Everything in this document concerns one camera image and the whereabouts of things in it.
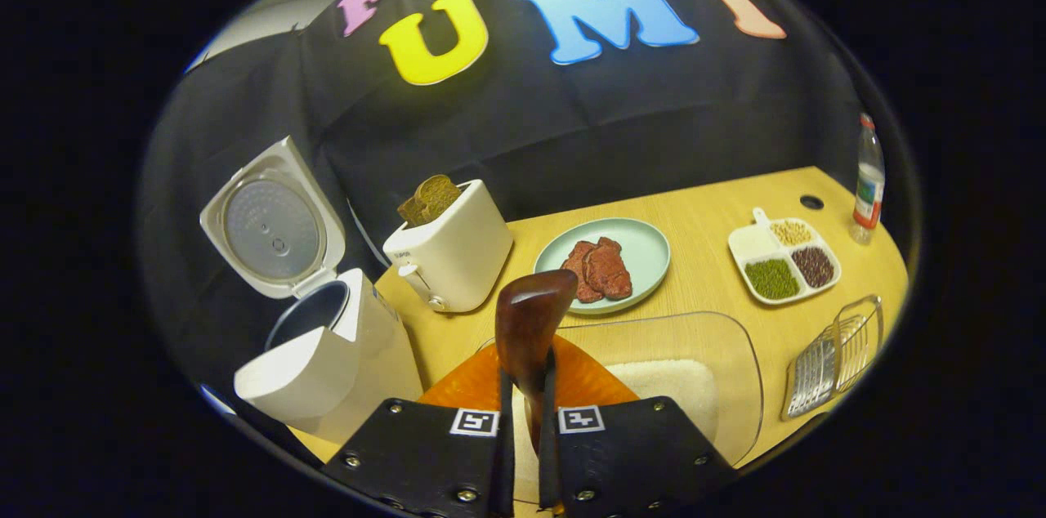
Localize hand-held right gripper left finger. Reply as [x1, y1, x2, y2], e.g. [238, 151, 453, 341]
[321, 338, 517, 518]

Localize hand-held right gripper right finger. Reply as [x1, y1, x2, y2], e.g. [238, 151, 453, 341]
[537, 336, 740, 518]

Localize white rice cooker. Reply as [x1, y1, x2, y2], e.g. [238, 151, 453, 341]
[199, 136, 424, 445]

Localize brown wooden spoon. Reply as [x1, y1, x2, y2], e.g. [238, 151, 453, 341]
[494, 269, 579, 453]

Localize metal wire chopstick holder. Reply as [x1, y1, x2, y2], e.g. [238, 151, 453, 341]
[780, 294, 885, 422]

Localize clear plastic container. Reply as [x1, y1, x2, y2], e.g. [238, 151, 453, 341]
[478, 310, 766, 470]

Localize red meat slice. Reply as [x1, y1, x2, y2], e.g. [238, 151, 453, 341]
[560, 240, 604, 305]
[583, 236, 634, 301]

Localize pale green plate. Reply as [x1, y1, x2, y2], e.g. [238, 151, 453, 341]
[533, 217, 672, 316]

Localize white toaster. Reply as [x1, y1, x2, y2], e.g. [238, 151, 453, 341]
[382, 179, 515, 314]

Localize green mung beans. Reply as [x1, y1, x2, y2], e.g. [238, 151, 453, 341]
[744, 258, 802, 300]

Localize white divided dish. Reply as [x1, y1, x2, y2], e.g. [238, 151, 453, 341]
[727, 208, 843, 306]

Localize brown toast slice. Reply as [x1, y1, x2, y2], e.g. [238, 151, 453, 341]
[397, 174, 464, 227]

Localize dark red beans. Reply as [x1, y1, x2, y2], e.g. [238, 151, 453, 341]
[790, 246, 836, 288]

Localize yellow soybeans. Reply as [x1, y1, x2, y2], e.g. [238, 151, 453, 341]
[770, 219, 814, 247]

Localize black backdrop cloth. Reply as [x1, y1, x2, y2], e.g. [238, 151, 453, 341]
[143, 0, 904, 372]

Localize clear plastic bottle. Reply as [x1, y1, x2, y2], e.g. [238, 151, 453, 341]
[848, 113, 887, 246]

